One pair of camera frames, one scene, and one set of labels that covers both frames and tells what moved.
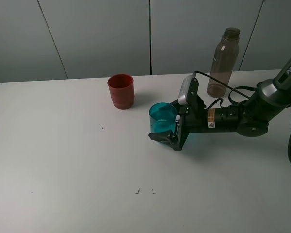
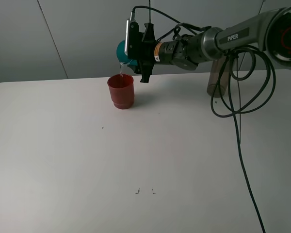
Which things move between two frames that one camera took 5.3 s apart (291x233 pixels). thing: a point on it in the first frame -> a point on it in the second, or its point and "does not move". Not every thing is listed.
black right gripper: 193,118 -> 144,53
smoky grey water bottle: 226,54 does not move
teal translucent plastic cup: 163,117 -> 121,56
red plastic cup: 121,87 does not move
